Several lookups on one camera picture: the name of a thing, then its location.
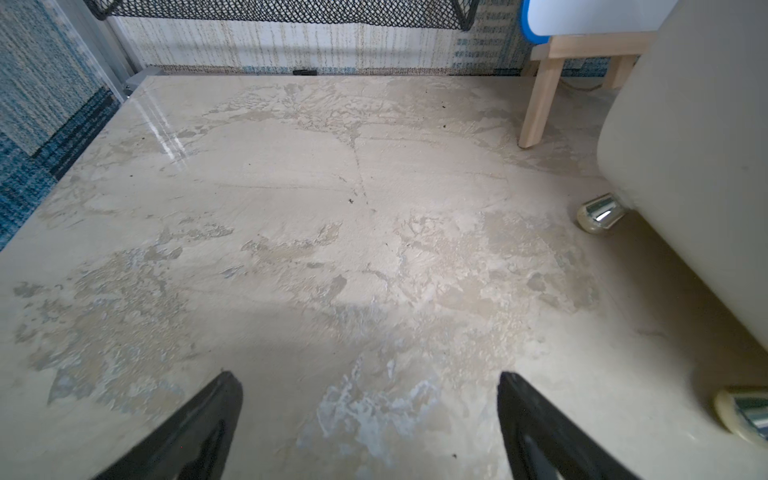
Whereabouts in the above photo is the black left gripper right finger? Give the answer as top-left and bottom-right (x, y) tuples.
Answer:
(497, 372), (636, 479)

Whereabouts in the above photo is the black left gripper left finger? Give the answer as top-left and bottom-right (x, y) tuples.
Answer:
(96, 371), (243, 479)

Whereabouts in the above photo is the white round drawer cabinet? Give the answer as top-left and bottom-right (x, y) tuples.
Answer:
(597, 1), (767, 453)

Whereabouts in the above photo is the blue framed whiteboard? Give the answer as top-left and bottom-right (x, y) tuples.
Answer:
(520, 0), (677, 44)

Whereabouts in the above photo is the black wire shelf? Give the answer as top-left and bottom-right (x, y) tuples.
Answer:
(84, 0), (479, 31)

